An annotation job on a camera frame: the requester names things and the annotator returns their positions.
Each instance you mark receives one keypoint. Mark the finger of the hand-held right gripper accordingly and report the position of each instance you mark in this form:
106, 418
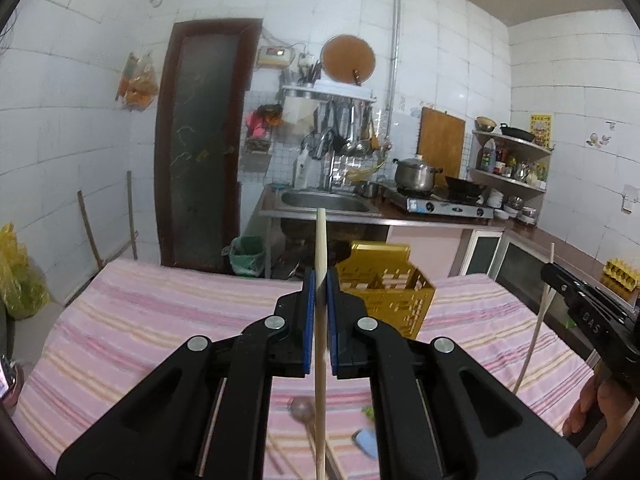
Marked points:
557, 275

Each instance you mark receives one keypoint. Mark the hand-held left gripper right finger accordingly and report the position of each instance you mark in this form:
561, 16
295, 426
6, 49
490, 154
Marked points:
332, 320

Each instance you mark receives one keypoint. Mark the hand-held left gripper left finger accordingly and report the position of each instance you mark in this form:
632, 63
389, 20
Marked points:
310, 320

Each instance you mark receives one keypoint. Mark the yellow utensil holder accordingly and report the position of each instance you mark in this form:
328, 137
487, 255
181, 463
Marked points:
390, 290

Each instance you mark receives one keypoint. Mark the wooden chopstick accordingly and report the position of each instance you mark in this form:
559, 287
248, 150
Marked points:
532, 340
321, 240
278, 456

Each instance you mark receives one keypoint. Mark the wooden spoon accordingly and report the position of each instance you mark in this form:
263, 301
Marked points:
301, 406

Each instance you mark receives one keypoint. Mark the light blue spoon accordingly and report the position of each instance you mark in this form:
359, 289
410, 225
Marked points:
365, 442

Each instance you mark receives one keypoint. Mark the row of hanging kitchen utensils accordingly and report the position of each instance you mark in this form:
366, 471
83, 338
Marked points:
350, 127

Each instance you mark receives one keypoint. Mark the person's right hand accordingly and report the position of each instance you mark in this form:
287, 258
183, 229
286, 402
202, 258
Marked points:
617, 410

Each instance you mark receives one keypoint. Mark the egg carton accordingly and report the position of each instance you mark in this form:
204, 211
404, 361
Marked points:
622, 274

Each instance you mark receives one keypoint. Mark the stack of bowls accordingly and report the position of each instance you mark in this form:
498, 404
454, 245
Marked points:
515, 206

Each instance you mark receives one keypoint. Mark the green trash bin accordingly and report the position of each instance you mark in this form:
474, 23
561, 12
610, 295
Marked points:
247, 255

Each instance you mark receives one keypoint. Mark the white corner shelf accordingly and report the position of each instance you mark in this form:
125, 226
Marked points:
505, 176

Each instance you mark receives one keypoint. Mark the steel sink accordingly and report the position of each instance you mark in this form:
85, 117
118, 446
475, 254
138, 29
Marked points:
320, 201

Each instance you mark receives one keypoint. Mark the row of bottles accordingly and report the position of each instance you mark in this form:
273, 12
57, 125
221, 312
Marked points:
510, 165

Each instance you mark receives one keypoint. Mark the kitchen counter cabinet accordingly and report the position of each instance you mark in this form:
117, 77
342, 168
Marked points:
440, 247

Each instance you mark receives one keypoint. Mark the black wok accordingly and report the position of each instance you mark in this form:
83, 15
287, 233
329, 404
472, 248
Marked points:
465, 187

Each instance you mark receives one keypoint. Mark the gas stove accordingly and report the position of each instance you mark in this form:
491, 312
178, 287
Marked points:
440, 206

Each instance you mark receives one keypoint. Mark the black pan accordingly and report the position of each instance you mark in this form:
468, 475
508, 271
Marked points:
517, 133

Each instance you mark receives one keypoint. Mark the pink striped tablecloth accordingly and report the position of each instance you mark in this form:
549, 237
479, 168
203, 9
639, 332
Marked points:
150, 320

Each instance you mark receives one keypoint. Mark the metal bowl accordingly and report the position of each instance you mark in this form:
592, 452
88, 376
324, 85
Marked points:
485, 124

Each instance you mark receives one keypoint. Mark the steel pot with lid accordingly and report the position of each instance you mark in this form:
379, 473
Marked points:
415, 174

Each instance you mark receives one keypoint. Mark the wooden cutting board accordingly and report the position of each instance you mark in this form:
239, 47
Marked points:
442, 135

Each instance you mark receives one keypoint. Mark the red hanging cloth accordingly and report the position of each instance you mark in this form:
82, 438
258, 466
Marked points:
262, 120

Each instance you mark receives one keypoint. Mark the long wooden stick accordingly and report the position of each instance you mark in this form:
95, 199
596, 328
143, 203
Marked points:
131, 215

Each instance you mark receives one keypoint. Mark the dark brown door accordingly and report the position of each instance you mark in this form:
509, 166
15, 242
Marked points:
200, 135

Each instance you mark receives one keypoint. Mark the short wooden stick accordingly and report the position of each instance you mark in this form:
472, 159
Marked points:
91, 230

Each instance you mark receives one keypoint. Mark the hanging orange snack bags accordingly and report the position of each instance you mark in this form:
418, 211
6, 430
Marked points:
137, 82

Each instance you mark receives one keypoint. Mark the yellow plastic bag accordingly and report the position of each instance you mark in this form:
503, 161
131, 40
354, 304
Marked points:
17, 280

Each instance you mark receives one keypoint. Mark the white wall socket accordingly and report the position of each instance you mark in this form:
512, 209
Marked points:
628, 199

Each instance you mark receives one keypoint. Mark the yellow wall poster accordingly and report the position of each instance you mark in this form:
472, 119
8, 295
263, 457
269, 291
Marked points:
541, 130

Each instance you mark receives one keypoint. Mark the white wall rack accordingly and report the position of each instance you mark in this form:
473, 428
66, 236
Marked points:
325, 91

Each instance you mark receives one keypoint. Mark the beige wall box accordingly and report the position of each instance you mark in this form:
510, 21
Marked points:
274, 56

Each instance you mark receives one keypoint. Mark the white wall pipe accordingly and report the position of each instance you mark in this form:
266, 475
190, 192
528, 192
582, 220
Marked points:
395, 35

